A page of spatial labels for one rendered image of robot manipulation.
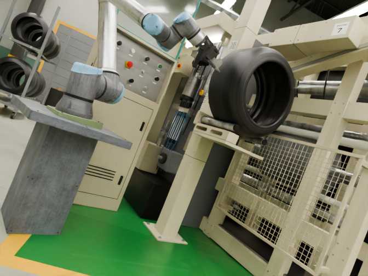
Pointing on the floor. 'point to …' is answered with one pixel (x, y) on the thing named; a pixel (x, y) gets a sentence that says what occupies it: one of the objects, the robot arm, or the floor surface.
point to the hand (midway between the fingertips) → (217, 70)
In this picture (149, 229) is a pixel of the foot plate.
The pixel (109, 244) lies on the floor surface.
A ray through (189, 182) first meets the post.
